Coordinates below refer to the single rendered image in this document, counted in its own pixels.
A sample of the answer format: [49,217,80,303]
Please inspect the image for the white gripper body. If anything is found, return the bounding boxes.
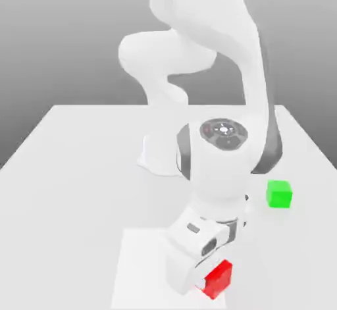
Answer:
[164,237,225,296]

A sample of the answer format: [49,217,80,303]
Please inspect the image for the small red cube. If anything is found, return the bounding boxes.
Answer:
[201,259,233,301]

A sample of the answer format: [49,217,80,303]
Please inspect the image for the small green cube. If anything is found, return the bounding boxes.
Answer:
[266,180,294,209]

